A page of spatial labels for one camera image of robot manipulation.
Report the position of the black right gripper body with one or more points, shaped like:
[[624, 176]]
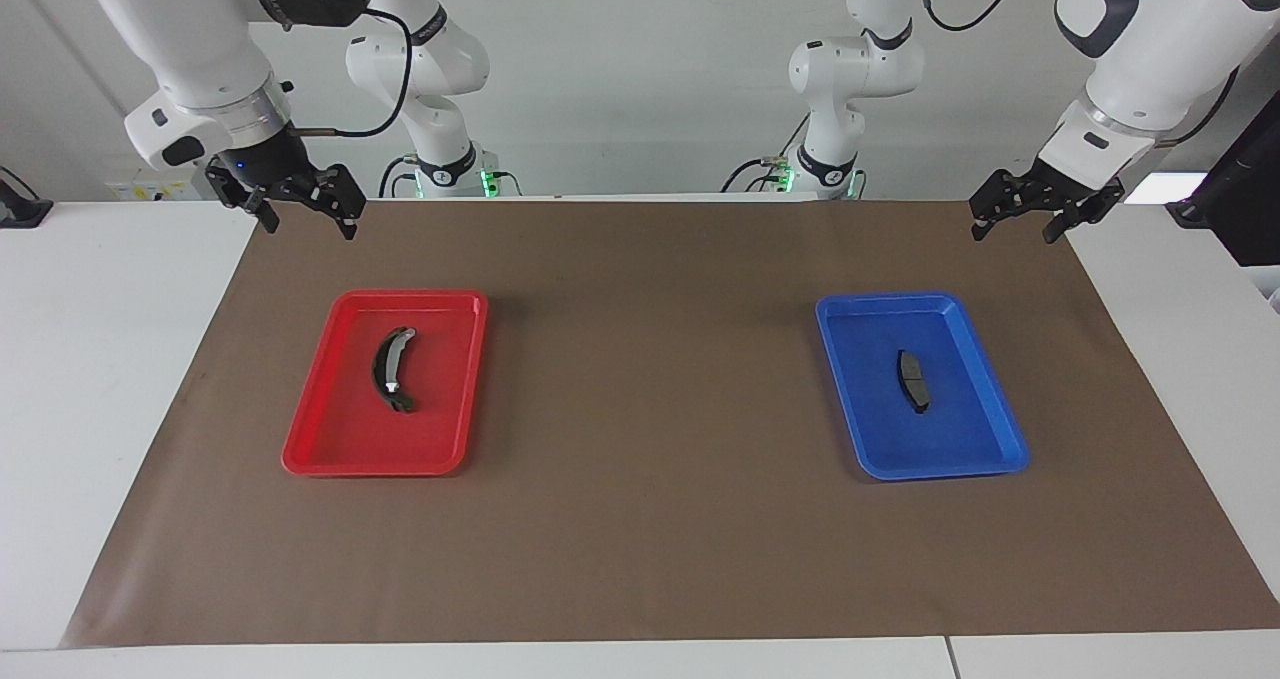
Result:
[[265, 164]]

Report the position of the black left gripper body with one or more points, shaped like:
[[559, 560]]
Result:
[[1060, 187]]

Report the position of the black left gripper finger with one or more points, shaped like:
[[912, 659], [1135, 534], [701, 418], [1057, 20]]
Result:
[[1080, 211], [1000, 197]]

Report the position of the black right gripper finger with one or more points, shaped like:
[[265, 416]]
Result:
[[265, 211], [348, 204]]

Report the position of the curved brake shoe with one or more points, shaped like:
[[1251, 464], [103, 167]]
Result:
[[383, 369]]

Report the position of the dark brake pad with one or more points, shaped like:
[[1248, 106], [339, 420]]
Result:
[[912, 379]]

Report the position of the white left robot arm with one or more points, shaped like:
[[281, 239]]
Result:
[[1150, 49]]

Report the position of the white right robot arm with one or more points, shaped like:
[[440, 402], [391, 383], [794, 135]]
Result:
[[190, 29]]

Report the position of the black monitor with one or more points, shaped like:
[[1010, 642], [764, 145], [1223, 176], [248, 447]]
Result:
[[1240, 199]]

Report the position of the red plastic tray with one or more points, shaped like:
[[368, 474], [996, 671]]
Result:
[[340, 439]]

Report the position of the black clamp device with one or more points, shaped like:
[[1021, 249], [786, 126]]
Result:
[[22, 209]]

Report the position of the blue plastic tray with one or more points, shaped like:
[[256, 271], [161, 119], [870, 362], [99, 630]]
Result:
[[900, 439]]

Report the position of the brown paper mat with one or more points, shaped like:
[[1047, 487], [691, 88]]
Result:
[[640, 519]]

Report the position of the white wall socket box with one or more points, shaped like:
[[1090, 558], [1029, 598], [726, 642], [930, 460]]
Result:
[[150, 191]]

